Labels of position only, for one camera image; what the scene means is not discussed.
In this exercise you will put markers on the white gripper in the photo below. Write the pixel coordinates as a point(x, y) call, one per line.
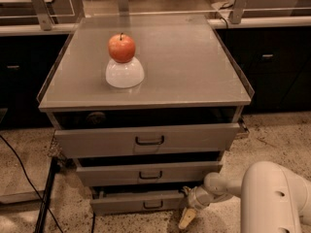
point(196, 198)

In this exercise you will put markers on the grey bottom drawer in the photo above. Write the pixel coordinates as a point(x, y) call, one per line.
point(112, 200)

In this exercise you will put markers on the grey drawer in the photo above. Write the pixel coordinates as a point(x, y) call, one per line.
point(178, 172)
point(112, 200)
point(104, 142)

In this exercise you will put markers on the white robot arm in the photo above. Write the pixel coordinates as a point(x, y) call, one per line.
point(273, 199)

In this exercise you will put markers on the grey top drawer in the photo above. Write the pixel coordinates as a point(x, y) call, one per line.
point(104, 142)

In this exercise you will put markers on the grey middle drawer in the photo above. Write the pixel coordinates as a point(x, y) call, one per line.
point(178, 172)

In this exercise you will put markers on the grey metal drawer cabinet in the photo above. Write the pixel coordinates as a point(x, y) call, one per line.
point(190, 78)

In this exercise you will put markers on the white upturned bowl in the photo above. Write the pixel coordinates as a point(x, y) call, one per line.
point(124, 75)

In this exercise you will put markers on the dark counter cabinets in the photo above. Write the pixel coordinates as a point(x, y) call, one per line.
point(276, 62)

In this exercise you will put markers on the red apple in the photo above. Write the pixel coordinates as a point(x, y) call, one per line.
point(121, 48)

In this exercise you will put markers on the black floor rail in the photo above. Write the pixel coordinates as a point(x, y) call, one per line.
point(45, 204)

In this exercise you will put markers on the grey support bracket right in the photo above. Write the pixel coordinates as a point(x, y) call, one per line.
point(237, 10)

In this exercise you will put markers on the grey support bracket left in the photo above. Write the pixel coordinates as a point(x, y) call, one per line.
point(42, 14)

